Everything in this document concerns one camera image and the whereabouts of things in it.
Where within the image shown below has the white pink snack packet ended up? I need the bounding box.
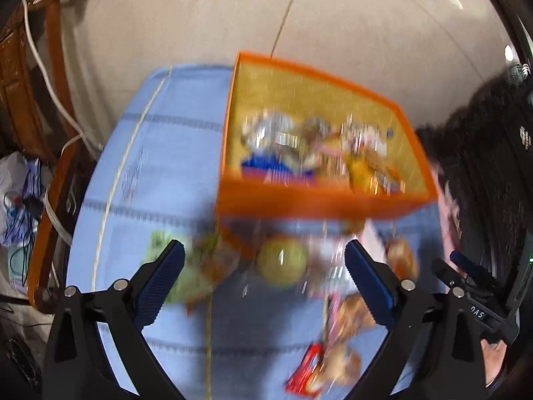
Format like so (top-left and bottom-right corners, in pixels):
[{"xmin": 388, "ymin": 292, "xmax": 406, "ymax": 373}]
[{"xmin": 305, "ymin": 220, "xmax": 386, "ymax": 298}]

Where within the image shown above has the green snack packet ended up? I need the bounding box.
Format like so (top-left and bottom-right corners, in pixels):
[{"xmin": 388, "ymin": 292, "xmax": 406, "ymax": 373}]
[{"xmin": 143, "ymin": 229, "xmax": 214, "ymax": 304}]

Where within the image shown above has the person's right hand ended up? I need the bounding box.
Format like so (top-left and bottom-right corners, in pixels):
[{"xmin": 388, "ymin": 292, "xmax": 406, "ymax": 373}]
[{"xmin": 481, "ymin": 340, "xmax": 507, "ymax": 386}]

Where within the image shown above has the brown biscuit bag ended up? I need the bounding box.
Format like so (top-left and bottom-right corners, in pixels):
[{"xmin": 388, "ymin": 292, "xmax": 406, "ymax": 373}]
[{"xmin": 305, "ymin": 342, "xmax": 361, "ymax": 395}]

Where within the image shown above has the orange white pastry packet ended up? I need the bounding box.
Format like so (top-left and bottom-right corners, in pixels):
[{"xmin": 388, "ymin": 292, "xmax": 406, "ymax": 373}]
[{"xmin": 386, "ymin": 238, "xmax": 419, "ymax": 281}]

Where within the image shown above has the orange rice cracker packet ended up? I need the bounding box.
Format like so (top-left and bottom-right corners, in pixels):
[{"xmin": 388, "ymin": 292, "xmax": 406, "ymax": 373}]
[{"xmin": 185, "ymin": 222, "xmax": 257, "ymax": 316}]

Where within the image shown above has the pink cookie bag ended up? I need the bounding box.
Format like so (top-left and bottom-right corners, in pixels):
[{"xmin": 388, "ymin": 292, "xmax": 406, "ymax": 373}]
[{"xmin": 326, "ymin": 293, "xmax": 376, "ymax": 345}]

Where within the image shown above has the white plastic bag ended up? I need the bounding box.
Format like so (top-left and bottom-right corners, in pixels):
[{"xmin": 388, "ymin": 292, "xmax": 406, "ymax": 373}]
[{"xmin": 1, "ymin": 152, "xmax": 28, "ymax": 236}]

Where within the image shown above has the pink cushion cover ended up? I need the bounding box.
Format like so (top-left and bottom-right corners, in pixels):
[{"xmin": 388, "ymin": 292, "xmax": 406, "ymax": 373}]
[{"xmin": 431, "ymin": 163, "xmax": 462, "ymax": 249}]

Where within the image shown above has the yellow corn candy packet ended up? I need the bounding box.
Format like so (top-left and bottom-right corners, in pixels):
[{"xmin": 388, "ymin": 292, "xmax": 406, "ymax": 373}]
[{"xmin": 346, "ymin": 149, "xmax": 406, "ymax": 195}]

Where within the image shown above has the blue snack bag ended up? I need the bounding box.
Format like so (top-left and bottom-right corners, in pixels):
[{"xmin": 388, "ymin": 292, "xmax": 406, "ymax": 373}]
[{"xmin": 240, "ymin": 154, "xmax": 315, "ymax": 185}]

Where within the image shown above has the orange cardboard box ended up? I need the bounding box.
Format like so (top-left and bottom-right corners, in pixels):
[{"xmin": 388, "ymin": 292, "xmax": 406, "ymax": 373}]
[{"xmin": 216, "ymin": 52, "xmax": 437, "ymax": 219}]

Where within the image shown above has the carved wooden chair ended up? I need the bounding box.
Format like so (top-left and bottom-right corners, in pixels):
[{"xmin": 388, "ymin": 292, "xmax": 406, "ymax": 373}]
[{"xmin": 1, "ymin": 0, "xmax": 96, "ymax": 314}]

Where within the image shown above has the blue tablecloth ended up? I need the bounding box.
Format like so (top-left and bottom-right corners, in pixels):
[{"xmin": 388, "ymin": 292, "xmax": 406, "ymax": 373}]
[{"xmin": 66, "ymin": 64, "xmax": 455, "ymax": 400}]

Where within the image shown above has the red snack packet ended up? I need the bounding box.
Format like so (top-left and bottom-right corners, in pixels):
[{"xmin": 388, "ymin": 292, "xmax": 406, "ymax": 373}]
[{"xmin": 284, "ymin": 343, "xmax": 323, "ymax": 398}]

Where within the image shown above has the dark carved wooden sofa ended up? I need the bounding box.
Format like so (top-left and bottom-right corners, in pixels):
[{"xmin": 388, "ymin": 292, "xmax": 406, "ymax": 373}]
[{"xmin": 415, "ymin": 63, "xmax": 532, "ymax": 282}]

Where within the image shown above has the clear white candy bag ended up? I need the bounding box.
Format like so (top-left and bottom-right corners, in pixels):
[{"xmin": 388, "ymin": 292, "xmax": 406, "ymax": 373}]
[{"xmin": 240, "ymin": 111, "xmax": 301, "ymax": 154}]

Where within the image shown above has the round yellow-green cake packet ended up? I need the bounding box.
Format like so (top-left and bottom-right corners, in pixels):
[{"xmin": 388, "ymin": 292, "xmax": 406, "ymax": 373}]
[{"xmin": 256, "ymin": 236, "xmax": 308, "ymax": 289}]

